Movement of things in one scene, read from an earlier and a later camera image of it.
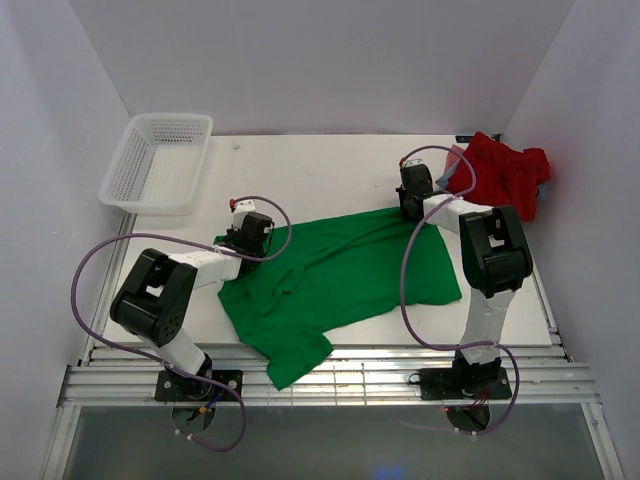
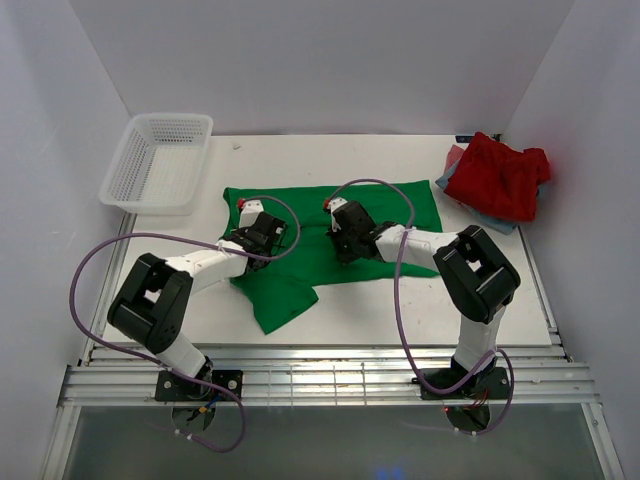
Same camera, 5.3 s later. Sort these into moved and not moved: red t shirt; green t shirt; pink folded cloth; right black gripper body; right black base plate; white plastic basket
Moved: right black gripper body; green t shirt
Not moved: white plastic basket; pink folded cloth; red t shirt; right black base plate
